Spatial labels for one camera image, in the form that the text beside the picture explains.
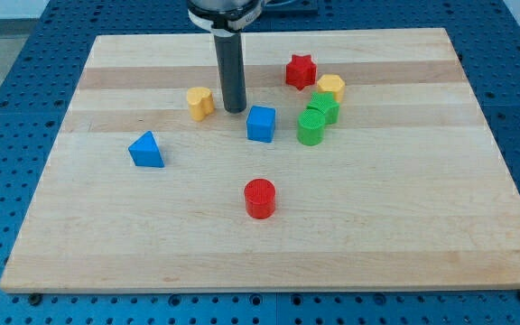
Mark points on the yellow heart block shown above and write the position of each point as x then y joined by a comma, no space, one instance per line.
201,103

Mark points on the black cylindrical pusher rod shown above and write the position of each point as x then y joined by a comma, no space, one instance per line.
231,72

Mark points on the blue cube block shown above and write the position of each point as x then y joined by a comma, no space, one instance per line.
260,124

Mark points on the green cylinder block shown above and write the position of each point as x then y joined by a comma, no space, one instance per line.
310,127

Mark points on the blue triangle block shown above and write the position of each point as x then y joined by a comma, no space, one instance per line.
145,151

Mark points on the yellow hexagon block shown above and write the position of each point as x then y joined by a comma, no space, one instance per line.
333,83

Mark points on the red star block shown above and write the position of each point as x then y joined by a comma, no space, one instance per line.
300,72

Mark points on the green star block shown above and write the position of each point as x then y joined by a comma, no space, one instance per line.
325,103

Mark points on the wooden board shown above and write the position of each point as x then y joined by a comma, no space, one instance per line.
406,192

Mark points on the red cylinder block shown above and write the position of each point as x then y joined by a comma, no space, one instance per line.
260,198

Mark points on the robot arm flange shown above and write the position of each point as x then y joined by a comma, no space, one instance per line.
224,18

